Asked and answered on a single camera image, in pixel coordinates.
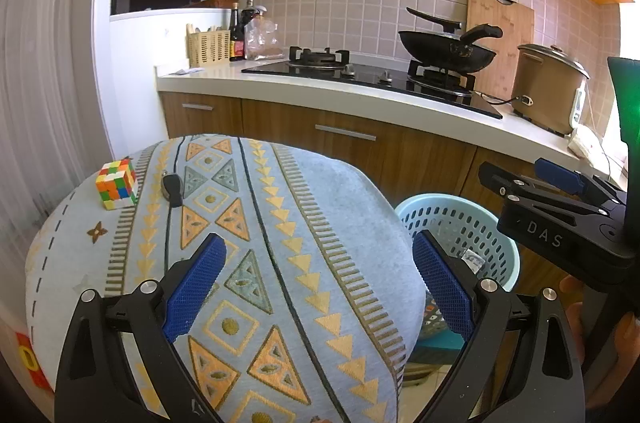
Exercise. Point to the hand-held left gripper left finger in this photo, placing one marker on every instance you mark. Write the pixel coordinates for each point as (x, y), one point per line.
(195, 283)

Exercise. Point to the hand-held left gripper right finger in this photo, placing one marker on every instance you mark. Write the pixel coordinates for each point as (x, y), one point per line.
(442, 283)

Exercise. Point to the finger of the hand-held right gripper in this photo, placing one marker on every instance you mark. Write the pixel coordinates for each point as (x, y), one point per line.
(560, 175)
(510, 185)

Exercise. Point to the light blue plastic basket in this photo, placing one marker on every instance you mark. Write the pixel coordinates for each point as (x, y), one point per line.
(450, 213)

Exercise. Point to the person's right hand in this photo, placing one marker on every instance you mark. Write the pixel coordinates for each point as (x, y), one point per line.
(572, 323)

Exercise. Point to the white power strip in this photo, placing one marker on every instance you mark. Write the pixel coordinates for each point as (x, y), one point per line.
(587, 145)

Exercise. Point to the small white device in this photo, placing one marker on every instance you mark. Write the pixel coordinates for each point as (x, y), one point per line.
(578, 105)

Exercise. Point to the beige rice cooker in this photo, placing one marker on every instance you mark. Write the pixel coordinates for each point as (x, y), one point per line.
(545, 88)

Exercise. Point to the black car key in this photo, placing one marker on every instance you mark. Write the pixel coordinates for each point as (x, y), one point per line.
(172, 190)

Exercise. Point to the patterned blue table cloth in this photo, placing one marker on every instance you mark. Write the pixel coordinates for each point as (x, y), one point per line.
(300, 228)

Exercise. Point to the multicolour puzzle cube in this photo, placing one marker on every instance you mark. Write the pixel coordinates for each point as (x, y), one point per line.
(117, 183)

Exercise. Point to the black burner grate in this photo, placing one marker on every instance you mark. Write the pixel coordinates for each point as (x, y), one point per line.
(440, 78)
(317, 55)

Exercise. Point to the wooden cutting board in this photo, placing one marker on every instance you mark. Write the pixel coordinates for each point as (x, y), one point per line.
(515, 53)

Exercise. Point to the black frying pan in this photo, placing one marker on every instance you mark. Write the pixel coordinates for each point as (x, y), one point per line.
(440, 50)

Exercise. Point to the metal hob knob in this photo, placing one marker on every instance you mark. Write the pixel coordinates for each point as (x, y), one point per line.
(350, 69)
(386, 77)

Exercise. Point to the black glass gas hob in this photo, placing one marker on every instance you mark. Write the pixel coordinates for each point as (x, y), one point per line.
(370, 78)

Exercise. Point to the wooden kitchen cabinet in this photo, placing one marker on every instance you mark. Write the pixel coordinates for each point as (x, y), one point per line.
(280, 118)

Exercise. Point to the white paper sheet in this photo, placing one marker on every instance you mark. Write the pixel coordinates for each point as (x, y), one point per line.
(187, 69)

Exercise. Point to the white kitchen countertop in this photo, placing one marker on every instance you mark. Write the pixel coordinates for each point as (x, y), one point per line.
(300, 85)

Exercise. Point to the beige utensil basket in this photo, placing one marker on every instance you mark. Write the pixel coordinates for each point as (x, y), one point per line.
(207, 48)

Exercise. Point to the white pleated curtain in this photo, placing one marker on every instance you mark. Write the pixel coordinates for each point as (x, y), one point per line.
(60, 78)

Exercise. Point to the dark sauce bottle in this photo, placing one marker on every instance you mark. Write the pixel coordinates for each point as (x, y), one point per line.
(236, 38)

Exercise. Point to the clear plastic bag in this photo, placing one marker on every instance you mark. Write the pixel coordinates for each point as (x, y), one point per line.
(265, 40)

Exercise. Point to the brown woven tray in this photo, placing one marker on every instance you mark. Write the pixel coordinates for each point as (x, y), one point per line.
(220, 2)

